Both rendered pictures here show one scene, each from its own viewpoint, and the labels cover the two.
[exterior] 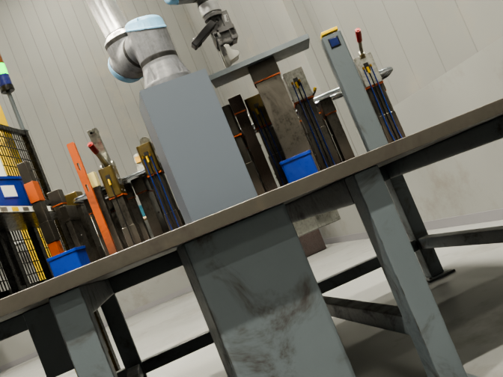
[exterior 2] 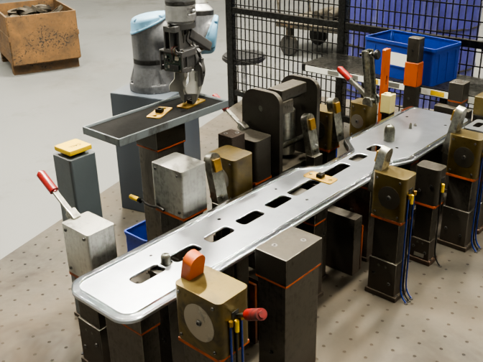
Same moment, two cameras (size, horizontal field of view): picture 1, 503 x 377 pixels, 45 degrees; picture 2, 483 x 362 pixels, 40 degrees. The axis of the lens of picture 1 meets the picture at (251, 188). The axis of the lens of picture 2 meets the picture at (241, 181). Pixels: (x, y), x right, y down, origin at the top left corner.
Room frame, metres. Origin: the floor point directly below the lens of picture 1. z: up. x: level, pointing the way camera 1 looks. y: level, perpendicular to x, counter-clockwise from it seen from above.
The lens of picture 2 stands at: (3.25, -1.31, 1.70)
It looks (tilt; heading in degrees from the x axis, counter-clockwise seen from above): 25 degrees down; 129
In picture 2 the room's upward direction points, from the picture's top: 1 degrees counter-clockwise
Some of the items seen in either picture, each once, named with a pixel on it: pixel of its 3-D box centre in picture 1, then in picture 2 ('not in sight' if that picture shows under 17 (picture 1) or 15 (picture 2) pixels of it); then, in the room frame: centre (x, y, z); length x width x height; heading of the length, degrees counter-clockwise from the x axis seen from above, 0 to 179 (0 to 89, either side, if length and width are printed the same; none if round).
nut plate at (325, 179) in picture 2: not in sight; (320, 175); (2.44, 0.01, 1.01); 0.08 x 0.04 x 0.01; 177
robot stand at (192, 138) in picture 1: (196, 151); (159, 146); (1.77, 0.11, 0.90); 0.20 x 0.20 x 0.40; 13
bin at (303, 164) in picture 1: (299, 169); (149, 242); (1.99, -0.17, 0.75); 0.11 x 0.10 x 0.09; 87
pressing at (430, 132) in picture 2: (232, 138); (318, 182); (2.45, -0.01, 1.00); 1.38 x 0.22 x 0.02; 87
